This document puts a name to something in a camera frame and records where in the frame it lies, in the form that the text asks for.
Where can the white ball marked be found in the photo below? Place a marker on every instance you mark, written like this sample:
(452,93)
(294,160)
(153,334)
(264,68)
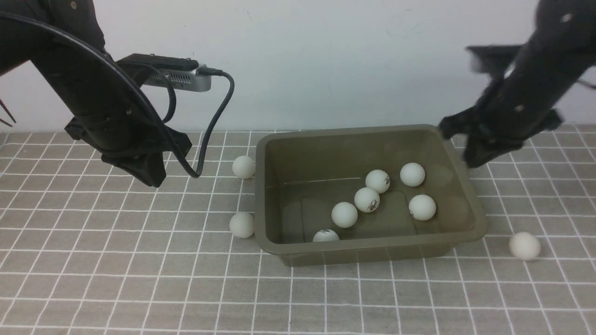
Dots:
(366,200)

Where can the olive green plastic bin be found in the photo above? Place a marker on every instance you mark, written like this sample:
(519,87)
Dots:
(301,176)

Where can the white printed ball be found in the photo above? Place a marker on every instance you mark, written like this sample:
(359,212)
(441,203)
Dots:
(242,225)

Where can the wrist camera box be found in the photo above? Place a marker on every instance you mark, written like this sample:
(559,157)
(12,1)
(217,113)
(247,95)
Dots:
(492,59)
(152,70)

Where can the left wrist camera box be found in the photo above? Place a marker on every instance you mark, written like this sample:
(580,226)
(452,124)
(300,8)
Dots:
(152,70)

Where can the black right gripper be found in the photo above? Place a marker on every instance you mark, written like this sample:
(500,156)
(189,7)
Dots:
(496,130)

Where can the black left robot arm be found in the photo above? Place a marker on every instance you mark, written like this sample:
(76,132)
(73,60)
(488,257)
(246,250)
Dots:
(63,40)

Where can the grey checked tablecloth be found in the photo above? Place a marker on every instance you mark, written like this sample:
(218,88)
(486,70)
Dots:
(86,249)

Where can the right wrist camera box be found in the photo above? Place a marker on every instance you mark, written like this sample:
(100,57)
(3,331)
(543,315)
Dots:
(492,59)

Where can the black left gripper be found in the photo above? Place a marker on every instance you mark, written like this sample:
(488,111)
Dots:
(132,143)

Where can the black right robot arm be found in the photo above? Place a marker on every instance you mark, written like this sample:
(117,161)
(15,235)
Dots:
(526,81)

